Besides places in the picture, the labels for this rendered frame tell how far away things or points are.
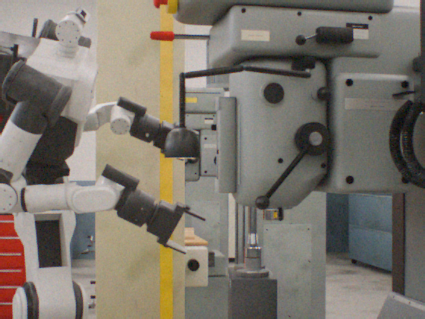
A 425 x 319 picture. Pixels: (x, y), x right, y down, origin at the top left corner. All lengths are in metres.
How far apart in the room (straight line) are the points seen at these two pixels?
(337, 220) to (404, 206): 9.59
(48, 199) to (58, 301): 0.32
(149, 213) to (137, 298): 1.54
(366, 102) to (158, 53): 1.90
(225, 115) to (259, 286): 0.53
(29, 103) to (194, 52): 9.15
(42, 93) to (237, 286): 0.70
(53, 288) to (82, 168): 8.55
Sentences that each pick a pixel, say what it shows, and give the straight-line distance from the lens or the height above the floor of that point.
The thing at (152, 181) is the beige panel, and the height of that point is 1.33.
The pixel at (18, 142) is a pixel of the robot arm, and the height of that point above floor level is 1.46.
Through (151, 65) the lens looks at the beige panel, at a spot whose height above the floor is 1.88.
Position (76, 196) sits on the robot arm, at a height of 1.32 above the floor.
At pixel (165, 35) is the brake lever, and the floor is 1.70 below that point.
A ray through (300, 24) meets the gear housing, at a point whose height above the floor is 1.69.
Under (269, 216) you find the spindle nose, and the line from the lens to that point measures 1.48.
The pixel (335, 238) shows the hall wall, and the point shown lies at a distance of 11.33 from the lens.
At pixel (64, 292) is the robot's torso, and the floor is 1.05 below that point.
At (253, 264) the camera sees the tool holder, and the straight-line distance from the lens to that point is 1.82.
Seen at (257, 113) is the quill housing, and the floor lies 1.51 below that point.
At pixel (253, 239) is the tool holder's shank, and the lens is 1.82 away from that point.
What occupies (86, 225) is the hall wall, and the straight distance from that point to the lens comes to 10.46.
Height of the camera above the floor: 1.40
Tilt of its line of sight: 1 degrees up
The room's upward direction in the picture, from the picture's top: straight up
